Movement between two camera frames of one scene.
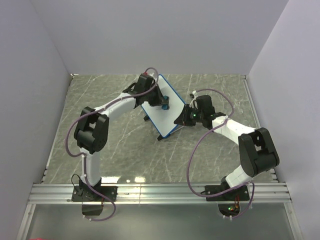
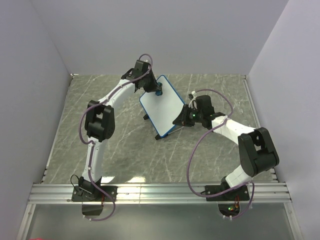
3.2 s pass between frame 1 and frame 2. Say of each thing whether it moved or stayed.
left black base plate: stayed
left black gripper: moved
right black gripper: stayed
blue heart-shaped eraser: moved
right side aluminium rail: stayed
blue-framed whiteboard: stayed
